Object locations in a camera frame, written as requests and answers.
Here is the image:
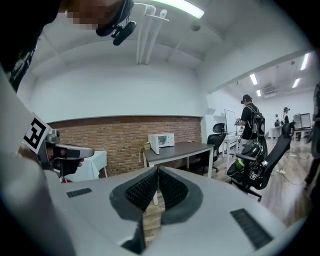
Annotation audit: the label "white microwave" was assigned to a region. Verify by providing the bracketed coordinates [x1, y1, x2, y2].
[147, 133, 176, 155]

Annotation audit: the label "table with white cloth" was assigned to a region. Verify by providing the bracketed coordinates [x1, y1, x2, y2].
[71, 150, 109, 183]

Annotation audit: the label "grey desk with white legs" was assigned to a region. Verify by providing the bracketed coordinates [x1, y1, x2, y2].
[141, 141, 216, 206]

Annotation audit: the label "black head-mounted camera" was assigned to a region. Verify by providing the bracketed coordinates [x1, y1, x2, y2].
[95, 0, 138, 47]

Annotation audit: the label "white ceiling pipes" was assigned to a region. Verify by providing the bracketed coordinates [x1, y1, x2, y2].
[135, 4, 170, 66]

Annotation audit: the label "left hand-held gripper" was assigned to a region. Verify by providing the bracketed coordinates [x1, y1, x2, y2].
[22, 111, 95, 174]

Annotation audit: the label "black mesh office chair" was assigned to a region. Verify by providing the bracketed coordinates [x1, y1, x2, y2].
[226, 121, 298, 203]

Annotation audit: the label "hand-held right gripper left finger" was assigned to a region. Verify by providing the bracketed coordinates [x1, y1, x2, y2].
[109, 166, 160, 255]

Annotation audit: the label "ceiling air conditioner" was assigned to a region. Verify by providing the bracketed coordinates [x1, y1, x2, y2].
[262, 84, 276, 96]

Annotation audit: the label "person's black shirt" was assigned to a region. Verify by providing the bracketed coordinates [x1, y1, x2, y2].
[0, 0, 66, 94]

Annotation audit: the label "whiteboard on stand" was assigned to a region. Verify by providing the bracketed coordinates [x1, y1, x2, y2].
[223, 108, 237, 136]

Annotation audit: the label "black high-back office chair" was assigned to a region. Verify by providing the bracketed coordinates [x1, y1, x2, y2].
[194, 122, 227, 174]

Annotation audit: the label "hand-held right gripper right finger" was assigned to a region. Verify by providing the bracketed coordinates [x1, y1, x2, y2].
[158, 166, 204, 225]

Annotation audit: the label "black glossy helmet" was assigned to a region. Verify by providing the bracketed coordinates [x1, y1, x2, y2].
[235, 141, 266, 173]

